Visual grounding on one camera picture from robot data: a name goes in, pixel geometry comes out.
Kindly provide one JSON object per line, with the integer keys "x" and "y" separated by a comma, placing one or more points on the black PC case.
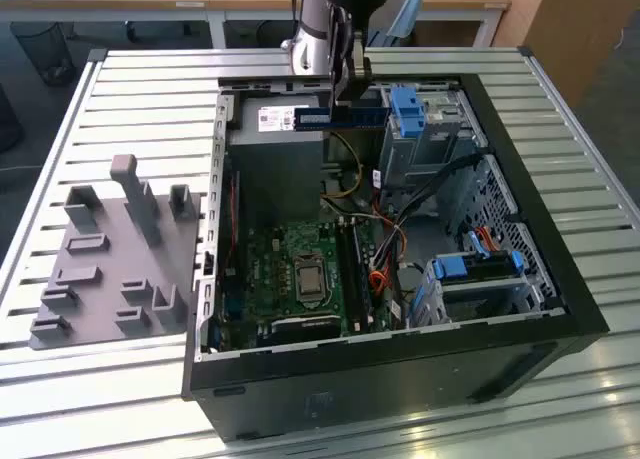
{"x": 400, "y": 374}

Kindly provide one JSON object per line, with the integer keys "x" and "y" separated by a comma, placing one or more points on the wooden cabinet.
{"x": 575, "y": 29}

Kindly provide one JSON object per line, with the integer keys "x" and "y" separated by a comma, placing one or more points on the blue RAM stick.
{"x": 312, "y": 118}

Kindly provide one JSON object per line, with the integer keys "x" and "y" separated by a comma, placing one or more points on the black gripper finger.
{"x": 340, "y": 54}
{"x": 361, "y": 59}

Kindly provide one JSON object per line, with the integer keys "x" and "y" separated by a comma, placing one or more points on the grey metal drive cage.
{"x": 480, "y": 294}
{"x": 440, "y": 144}

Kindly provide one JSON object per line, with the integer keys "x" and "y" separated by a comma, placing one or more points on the blue disk carrier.
{"x": 452, "y": 268}
{"x": 407, "y": 111}

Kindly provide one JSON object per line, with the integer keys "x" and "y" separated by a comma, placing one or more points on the grey parts rack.
{"x": 115, "y": 259}

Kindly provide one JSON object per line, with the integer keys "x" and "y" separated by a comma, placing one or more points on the installed dark RAM stick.
{"x": 364, "y": 279}

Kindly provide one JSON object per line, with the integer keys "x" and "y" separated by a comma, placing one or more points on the black RAM slot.
{"x": 347, "y": 274}

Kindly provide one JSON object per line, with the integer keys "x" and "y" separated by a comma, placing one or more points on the CPU socket with silver CPU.
{"x": 310, "y": 281}

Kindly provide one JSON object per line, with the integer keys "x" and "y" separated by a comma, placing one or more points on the grey power supply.
{"x": 280, "y": 169}

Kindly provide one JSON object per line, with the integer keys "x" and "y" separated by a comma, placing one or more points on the black mesh waste bin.
{"x": 45, "y": 49}

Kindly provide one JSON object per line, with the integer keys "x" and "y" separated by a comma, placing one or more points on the green motherboard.
{"x": 270, "y": 259}

